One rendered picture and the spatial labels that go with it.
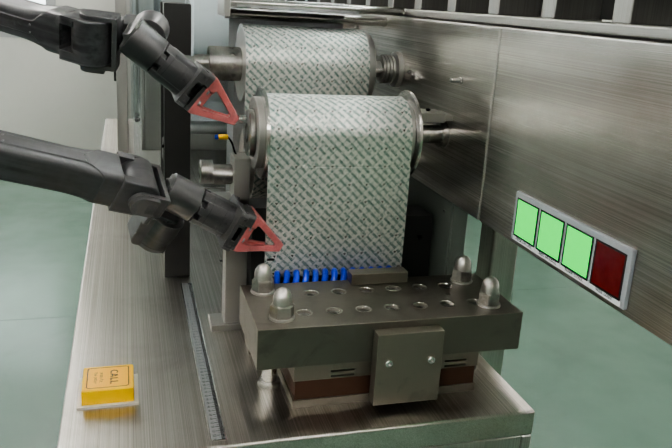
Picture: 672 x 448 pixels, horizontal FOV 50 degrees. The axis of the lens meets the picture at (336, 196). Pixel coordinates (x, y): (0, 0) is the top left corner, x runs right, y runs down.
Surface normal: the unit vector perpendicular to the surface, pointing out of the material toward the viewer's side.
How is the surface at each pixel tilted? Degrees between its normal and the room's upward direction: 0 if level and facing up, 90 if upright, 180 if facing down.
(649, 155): 90
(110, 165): 34
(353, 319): 0
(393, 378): 90
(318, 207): 91
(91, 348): 0
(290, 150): 90
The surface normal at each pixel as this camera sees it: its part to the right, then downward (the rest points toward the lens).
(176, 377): 0.06, -0.96
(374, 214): 0.27, 0.28
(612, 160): -0.96, 0.02
